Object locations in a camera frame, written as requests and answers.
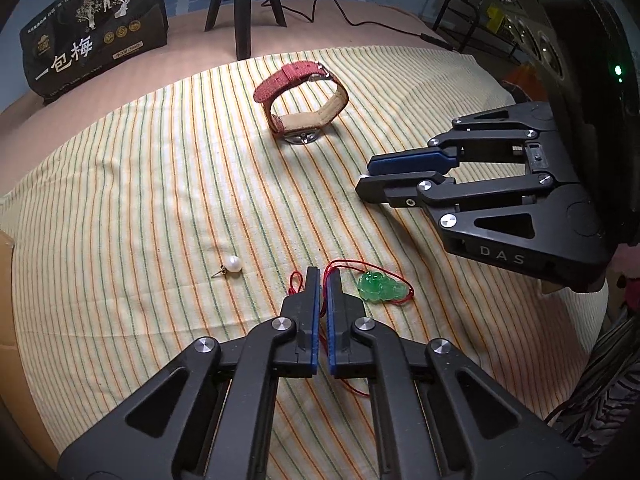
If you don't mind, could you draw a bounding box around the yellow striped cloth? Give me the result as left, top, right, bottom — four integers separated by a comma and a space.
0, 45, 608, 480

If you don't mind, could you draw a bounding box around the tan bed sheet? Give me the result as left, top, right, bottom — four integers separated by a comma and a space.
0, 0, 501, 113

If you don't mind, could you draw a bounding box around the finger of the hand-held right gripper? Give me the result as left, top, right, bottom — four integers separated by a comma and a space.
356, 170, 568, 250
367, 102, 557, 177

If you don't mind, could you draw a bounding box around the yellow box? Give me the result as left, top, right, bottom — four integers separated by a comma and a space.
484, 4, 505, 36

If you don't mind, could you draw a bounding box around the person's right hand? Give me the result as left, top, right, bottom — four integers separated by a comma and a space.
607, 245, 640, 308

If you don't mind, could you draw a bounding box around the pearl stud earring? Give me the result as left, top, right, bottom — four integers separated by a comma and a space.
212, 255, 244, 279

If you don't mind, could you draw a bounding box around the orange cloth covered furniture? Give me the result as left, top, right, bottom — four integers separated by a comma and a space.
500, 65, 547, 107

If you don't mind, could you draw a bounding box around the black clothes rack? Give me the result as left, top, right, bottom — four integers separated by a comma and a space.
431, 0, 503, 57

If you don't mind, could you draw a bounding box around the black snack bag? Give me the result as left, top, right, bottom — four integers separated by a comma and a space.
20, 0, 169, 106

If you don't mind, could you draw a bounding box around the black tripod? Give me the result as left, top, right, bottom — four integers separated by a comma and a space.
204, 0, 288, 61

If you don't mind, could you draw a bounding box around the zebra patterned clothing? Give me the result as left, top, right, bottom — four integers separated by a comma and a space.
547, 310, 640, 463

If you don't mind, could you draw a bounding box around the black inline cable switch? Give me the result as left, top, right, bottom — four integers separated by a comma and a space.
421, 33, 457, 54

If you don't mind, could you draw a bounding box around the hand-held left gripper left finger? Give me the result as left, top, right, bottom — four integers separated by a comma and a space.
57, 266, 321, 480

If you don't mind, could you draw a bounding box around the red strap wristwatch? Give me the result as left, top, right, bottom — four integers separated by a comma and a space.
253, 60, 350, 146

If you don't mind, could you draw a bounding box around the green jade pendant red cord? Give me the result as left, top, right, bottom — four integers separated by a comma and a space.
290, 260, 417, 399

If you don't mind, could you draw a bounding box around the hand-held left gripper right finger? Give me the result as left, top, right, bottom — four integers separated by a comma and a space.
327, 267, 586, 480

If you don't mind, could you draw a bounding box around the black power cable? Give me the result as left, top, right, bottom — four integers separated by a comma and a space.
270, 0, 426, 41

